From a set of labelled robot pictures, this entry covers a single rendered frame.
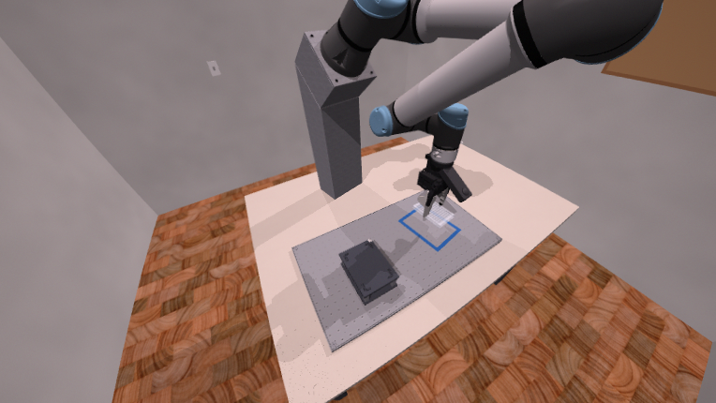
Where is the blue tape outline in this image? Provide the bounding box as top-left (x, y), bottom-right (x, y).
top-left (398, 210), bottom-right (461, 251)

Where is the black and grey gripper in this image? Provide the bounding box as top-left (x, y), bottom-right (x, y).
top-left (417, 152), bottom-right (455, 217)

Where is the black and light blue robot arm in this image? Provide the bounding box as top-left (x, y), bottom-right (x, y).
top-left (321, 0), bottom-right (664, 164)

